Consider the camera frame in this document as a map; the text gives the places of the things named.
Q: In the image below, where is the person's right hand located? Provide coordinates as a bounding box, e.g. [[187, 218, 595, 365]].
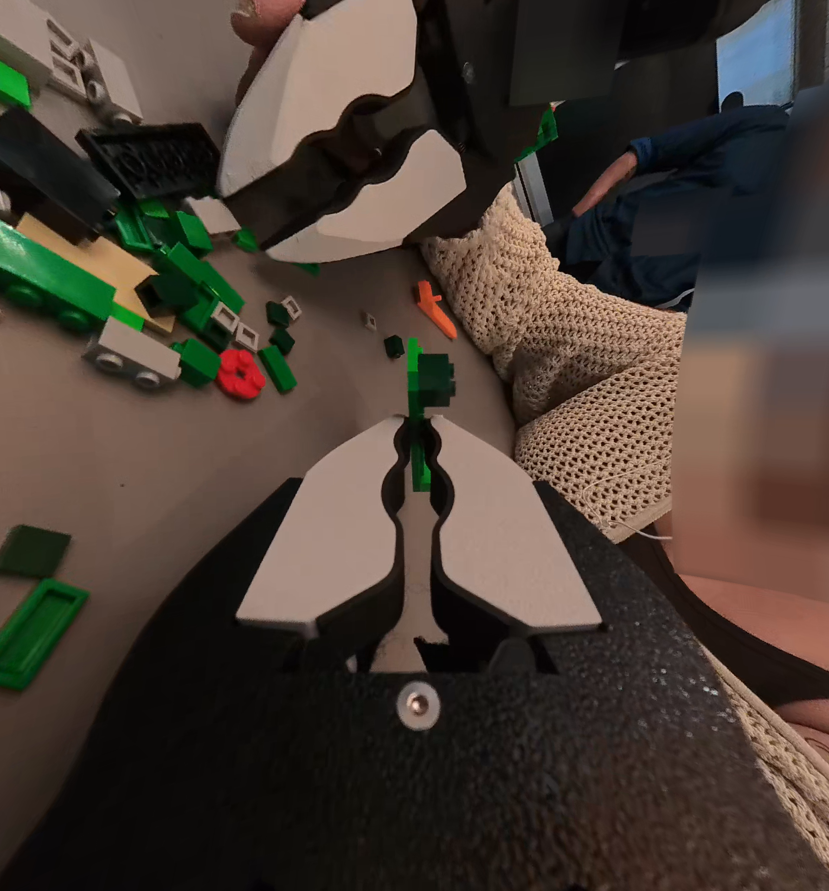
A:
[[233, 0, 307, 105]]

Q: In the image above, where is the green lego plate assembly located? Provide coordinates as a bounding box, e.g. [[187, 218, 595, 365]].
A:
[[404, 337, 458, 494]]

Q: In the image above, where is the orange lego brick separator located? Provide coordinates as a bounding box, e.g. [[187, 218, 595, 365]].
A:
[[416, 280, 459, 341]]

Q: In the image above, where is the person's right forearm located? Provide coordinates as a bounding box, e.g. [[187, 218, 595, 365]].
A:
[[420, 187, 688, 545]]

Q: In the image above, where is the red round lego piece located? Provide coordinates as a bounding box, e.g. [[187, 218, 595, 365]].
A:
[[217, 348, 267, 400]]

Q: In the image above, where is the pile of lego pieces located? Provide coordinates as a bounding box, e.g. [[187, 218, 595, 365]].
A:
[[0, 0, 321, 412]]

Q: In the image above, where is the green rectangular lego plate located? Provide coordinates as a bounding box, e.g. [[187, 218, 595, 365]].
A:
[[0, 578, 90, 691]]

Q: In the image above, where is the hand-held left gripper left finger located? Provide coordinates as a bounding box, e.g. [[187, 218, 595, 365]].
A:
[[235, 415, 408, 652]]

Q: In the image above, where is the person's cream knit sweater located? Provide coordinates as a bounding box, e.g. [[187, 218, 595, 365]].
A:
[[717, 661, 829, 891]]

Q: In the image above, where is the dark green flat lego tile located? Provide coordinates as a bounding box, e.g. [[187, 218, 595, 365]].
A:
[[0, 525, 73, 579]]

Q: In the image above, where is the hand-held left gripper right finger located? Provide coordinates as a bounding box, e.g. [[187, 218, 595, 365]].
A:
[[428, 415, 603, 641]]

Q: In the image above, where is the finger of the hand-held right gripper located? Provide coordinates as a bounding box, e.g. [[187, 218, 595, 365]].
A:
[[257, 127, 469, 265], [217, 0, 421, 210]]

